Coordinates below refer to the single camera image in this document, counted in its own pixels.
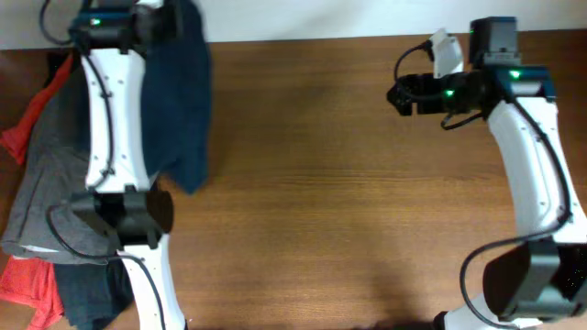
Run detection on navy blue shorts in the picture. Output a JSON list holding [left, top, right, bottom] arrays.
[[141, 0, 212, 194]]

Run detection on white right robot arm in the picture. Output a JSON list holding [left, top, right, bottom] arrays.
[[387, 16, 586, 330]]

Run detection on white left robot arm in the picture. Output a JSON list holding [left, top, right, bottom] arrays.
[[68, 1, 187, 329]]

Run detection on grey shorts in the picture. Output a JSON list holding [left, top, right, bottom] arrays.
[[1, 69, 108, 264]]

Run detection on black garment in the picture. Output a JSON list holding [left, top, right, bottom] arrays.
[[44, 60, 134, 329]]

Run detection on red garment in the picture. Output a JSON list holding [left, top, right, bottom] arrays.
[[1, 54, 74, 330]]

